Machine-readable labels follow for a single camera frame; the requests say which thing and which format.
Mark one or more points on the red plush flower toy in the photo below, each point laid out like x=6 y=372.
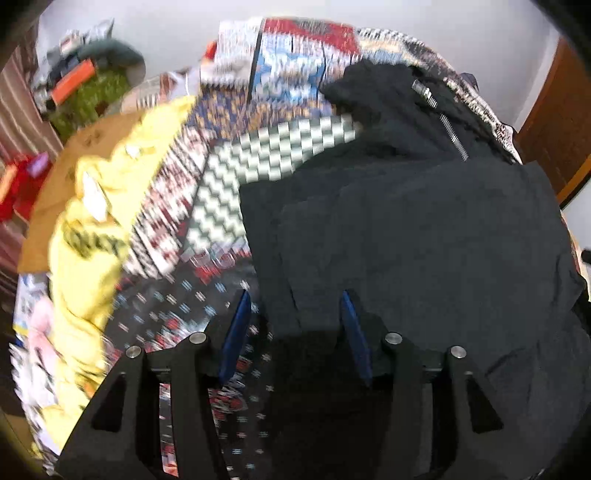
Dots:
x=21 y=183

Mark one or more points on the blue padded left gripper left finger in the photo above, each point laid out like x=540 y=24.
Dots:
x=118 y=437

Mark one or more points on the orange shoe box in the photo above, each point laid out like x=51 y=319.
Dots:
x=72 y=81

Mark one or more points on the black zip hoodie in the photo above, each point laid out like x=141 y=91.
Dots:
x=446 y=237

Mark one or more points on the pile of papers and clutter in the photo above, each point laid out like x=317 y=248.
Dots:
x=61 y=59

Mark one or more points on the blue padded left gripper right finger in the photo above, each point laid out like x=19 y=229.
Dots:
x=472 y=435

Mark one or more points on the grey neck pillow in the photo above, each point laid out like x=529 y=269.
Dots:
x=114 y=54

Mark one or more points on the bamboo folding lap table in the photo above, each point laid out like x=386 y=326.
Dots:
x=98 y=139

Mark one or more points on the patchwork patterned bed sheet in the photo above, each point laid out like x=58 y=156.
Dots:
x=263 y=102

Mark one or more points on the yellow duck blanket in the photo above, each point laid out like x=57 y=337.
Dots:
x=89 y=244

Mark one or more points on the green patterned storage box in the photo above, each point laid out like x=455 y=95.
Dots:
x=88 y=102

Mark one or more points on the brown wooden door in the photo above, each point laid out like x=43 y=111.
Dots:
x=556 y=134

